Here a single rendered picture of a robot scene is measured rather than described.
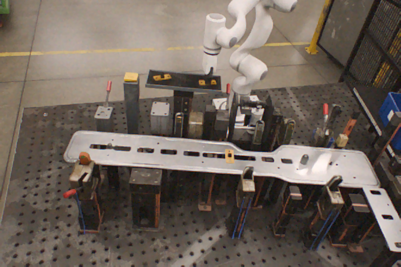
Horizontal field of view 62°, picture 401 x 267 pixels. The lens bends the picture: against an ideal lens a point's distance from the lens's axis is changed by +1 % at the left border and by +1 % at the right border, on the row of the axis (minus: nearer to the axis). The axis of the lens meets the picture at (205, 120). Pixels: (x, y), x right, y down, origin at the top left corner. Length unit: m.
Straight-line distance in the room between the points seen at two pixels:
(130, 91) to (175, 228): 0.69
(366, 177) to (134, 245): 1.07
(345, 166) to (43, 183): 1.44
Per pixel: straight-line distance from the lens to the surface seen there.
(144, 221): 1.58
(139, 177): 1.36
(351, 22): 4.26
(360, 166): 1.70
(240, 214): 1.49
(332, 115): 1.64
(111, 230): 1.62
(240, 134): 1.67
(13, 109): 3.52
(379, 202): 1.60
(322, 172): 1.58
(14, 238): 1.70
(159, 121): 1.53
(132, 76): 1.66
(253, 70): 1.85
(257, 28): 1.83
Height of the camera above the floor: 2.07
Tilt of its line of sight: 40 degrees down
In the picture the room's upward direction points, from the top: 8 degrees clockwise
